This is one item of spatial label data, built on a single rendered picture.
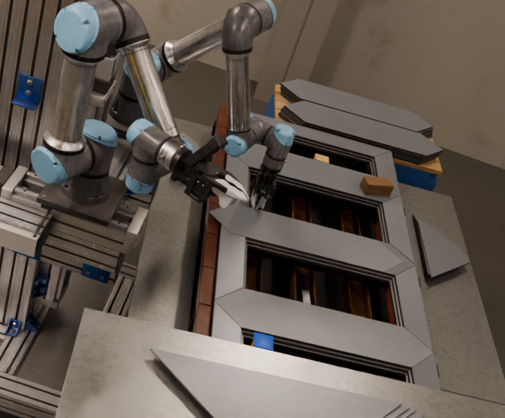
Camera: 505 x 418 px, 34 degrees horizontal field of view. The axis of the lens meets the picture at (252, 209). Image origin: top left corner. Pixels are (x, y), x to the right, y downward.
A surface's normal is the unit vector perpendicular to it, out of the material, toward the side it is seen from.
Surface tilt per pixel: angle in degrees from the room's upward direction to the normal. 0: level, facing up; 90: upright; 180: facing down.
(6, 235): 90
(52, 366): 0
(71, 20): 84
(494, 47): 90
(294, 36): 90
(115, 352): 0
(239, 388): 0
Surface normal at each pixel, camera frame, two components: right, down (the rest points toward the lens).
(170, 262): 0.29, -0.77
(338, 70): -0.15, 0.55
